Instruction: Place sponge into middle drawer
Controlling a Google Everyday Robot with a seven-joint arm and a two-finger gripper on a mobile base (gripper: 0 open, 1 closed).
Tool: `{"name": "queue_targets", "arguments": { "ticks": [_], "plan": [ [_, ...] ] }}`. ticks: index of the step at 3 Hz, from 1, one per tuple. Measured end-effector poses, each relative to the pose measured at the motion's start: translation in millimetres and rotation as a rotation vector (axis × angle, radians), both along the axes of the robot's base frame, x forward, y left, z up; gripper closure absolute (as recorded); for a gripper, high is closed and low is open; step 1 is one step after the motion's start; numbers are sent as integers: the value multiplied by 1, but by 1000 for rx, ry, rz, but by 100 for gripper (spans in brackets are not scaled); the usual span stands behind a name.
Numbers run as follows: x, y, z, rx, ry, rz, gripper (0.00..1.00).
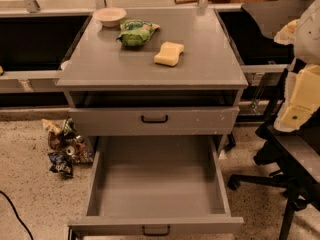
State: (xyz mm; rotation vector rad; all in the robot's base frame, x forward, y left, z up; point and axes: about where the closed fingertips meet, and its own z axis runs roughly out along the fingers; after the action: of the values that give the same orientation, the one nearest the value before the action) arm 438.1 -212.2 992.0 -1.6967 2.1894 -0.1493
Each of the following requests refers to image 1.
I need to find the black middle drawer handle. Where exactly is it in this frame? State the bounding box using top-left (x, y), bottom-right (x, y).
top-left (140, 115), bottom-right (169, 124)

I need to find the soda can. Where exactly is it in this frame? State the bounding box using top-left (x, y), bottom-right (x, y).
top-left (66, 146), bottom-right (76, 156)

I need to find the grey open bottom drawer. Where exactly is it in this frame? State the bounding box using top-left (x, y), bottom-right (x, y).
top-left (69, 136), bottom-right (244, 240)

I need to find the yellow sponge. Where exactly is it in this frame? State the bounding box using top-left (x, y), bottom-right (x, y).
top-left (154, 42), bottom-right (184, 66)

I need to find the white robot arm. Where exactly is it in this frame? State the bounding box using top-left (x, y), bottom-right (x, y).
top-left (274, 0), bottom-right (320, 132)

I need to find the grey middle drawer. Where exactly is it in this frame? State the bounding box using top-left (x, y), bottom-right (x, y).
top-left (69, 107), bottom-right (239, 136)

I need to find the black office chair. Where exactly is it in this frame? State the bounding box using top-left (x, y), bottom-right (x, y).
top-left (227, 58), bottom-right (320, 240)

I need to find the black floor cable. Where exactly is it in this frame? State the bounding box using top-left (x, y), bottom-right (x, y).
top-left (0, 190), bottom-right (35, 240)

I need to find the black bottom drawer handle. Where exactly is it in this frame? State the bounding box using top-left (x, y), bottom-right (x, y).
top-left (142, 225), bottom-right (171, 237)

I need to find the green chip bag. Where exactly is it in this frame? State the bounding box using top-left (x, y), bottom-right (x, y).
top-left (117, 19), bottom-right (160, 47)

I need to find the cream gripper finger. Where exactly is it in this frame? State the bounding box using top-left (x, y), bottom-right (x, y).
top-left (274, 19), bottom-right (298, 45)
top-left (274, 64), bottom-right (320, 132)

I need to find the white bowl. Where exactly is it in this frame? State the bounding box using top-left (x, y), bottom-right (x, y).
top-left (93, 7), bottom-right (127, 27)

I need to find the pile of snack bags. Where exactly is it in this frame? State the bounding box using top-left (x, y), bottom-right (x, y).
top-left (42, 117), bottom-right (94, 177)

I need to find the black drawer handle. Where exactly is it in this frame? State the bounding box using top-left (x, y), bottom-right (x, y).
top-left (140, 115), bottom-right (169, 124)
top-left (142, 225), bottom-right (171, 237)

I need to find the wooden stick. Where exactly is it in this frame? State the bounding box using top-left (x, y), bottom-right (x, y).
top-left (174, 0), bottom-right (198, 5)

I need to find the grey drawer cabinet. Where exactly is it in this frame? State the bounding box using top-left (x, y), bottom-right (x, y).
top-left (57, 8), bottom-right (247, 148)

